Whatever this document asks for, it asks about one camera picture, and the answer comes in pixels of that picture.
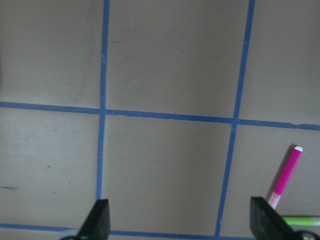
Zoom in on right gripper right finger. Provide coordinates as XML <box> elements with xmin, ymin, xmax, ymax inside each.
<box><xmin>250</xmin><ymin>196</ymin><xmax>318</xmax><ymax>240</ymax></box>

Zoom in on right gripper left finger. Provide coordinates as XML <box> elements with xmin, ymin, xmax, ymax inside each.
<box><xmin>58</xmin><ymin>198</ymin><xmax>111</xmax><ymax>240</ymax></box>

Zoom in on pink pen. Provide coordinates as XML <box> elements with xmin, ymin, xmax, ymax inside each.
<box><xmin>268</xmin><ymin>146</ymin><xmax>304</xmax><ymax>210</ymax></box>

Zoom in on green pen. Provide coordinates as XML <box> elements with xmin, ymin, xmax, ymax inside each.
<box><xmin>283</xmin><ymin>216</ymin><xmax>320</xmax><ymax>227</ymax></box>

